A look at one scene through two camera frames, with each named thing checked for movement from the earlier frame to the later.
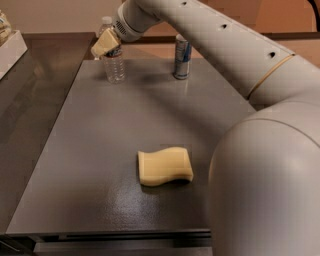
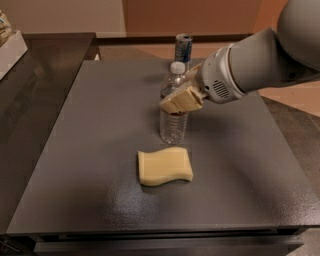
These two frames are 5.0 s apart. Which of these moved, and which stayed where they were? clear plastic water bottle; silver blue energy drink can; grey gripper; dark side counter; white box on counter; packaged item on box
Moved: clear plastic water bottle; grey gripper
Stayed: white box on counter; silver blue energy drink can; dark side counter; packaged item on box
